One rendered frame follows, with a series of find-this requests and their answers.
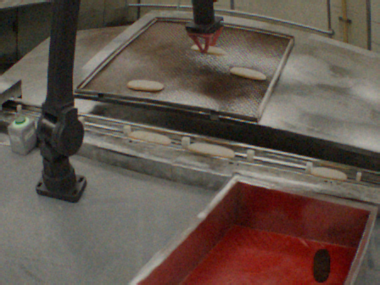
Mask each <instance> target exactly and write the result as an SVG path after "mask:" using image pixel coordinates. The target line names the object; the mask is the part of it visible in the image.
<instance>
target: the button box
mask: <svg viewBox="0 0 380 285"><path fill-rule="evenodd" d="M27 119H28V120H29V122H28V123H27V124H26V125H25V126H22V127H15V126H13V123H14V122H13V123H12V124H10V125H9V126H8V135H9V141H10V147H11V151H14V152H16V153H18V154H22V155H24V156H26V155H27V154H28V153H29V152H30V151H31V150H32V149H35V148H34V147H35V146H36V145H39V142H40V139H39V137H38V136H37V134H36V125H35V120H33V119H31V118H30V119H29V118H27ZM35 150H36V149H35Z"/></svg>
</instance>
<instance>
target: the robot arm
mask: <svg viewBox="0 0 380 285"><path fill-rule="evenodd" d="M217 1H220V0H192V6H193V20H192V21H191V22H189V23H187V24H186V25H184V28H185V30H186V31H187V35H188V36H190V38H191V39H192V40H193V41H194V42H195V44H197V46H198V48H199V50H200V51H201V53H207V51H208V49H209V46H213V47H214V46H215V45H216V41H217V39H218V37H219V36H220V34H221V32H222V30H223V28H224V25H223V24H221V23H220V22H221V21H224V17H220V16H215V8H214V6H213V3H216V2H217ZM80 5H81V0H54V5H53V17H52V25H51V33H50V41H49V42H50V44H49V54H48V64H47V65H48V68H47V94H46V98H45V101H43V102H42V113H41V115H40V116H39V120H38V121H37V126H36V134H37V136H38V137H39V139H40V140H41V141H40V142H39V150H40V154H41V156H42V162H43V169H42V176H41V178H40V179H39V181H38V183H37V184H36V186H35V187H36V193H37V194H38V195H42V196H47V197H49V198H56V199H58V200H64V201H67V202H71V203H77V202H79V200H80V198H81V196H82V194H83V193H84V190H85V188H86V186H87V179H86V177H85V176H83V175H77V174H76V173H75V168H73V167H72V164H71V163H70V162H69V157H71V156H73V155H74V154H75V153H77V152H78V150H79V149H80V148H81V145H82V143H83V140H84V135H85V130H84V126H83V124H82V122H80V121H79V120H78V108H77V107H75V99H74V97H75V96H74V94H73V92H74V90H73V85H74V84H73V79H74V77H73V73H74V60H75V45H76V35H77V26H78V20H79V18H78V17H79V13H80ZM212 33H215V35H214V39H213V42H211V41H212V38H213V34H212ZM198 37H202V38H203V39H205V44H204V48H203V47H202V45H201V43H200V41H199V40H198Z"/></svg>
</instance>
